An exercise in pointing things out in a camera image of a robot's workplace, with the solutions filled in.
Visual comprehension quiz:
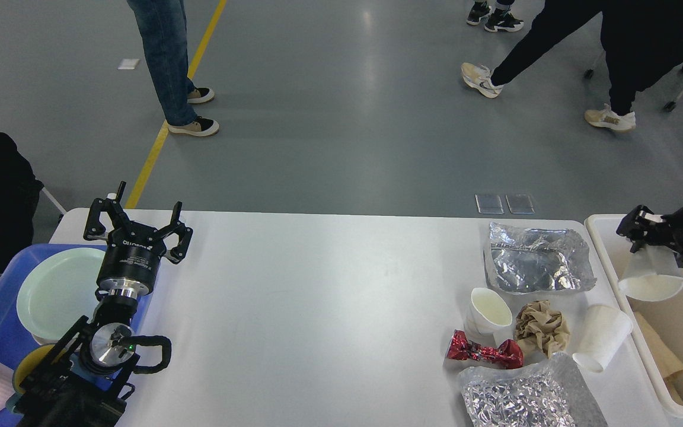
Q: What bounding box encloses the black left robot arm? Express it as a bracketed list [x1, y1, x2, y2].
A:
[8, 181, 193, 426]

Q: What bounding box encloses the white lid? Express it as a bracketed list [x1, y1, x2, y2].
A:
[572, 304, 633, 373]

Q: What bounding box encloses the red foil wrapper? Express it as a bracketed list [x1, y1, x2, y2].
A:
[445, 330, 524, 369]

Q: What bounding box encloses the pink plate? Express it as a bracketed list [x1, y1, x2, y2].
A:
[31, 333, 60, 346]

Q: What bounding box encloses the person in black and jeans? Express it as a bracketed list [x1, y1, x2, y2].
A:
[127, 1, 220, 137]

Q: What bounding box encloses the silver foil bag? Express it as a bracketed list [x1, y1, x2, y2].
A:
[483, 222, 596, 295]
[458, 352, 608, 426]

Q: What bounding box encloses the brown paper bag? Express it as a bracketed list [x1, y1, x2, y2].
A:
[634, 311, 683, 405]

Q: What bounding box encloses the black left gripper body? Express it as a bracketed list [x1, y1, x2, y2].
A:
[97, 232, 165, 297]

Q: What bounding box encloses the light green plate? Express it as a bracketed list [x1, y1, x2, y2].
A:
[16, 247, 105, 342]

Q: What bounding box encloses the blue plastic tray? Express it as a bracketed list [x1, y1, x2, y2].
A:
[0, 245, 146, 426]

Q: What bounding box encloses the crumpled brown paper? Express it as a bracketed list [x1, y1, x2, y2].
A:
[514, 300, 571, 358]

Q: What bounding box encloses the white paper cup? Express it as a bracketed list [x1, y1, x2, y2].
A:
[464, 288, 514, 335]

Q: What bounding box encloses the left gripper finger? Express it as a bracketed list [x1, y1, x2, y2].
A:
[82, 181, 131, 244]
[149, 201, 193, 265]

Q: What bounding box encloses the dark teal mug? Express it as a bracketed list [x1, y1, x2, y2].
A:
[6, 340, 92, 426]

